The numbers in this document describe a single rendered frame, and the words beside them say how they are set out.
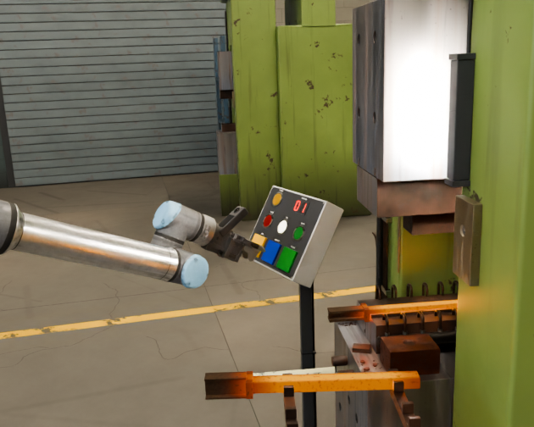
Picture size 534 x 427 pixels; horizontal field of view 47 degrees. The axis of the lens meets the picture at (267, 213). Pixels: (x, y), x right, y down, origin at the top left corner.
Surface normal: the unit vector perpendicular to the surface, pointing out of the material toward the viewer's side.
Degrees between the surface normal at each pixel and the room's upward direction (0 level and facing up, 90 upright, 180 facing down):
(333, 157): 90
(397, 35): 90
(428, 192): 90
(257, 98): 90
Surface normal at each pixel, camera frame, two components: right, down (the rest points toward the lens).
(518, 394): 0.09, 0.24
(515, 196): -0.99, 0.06
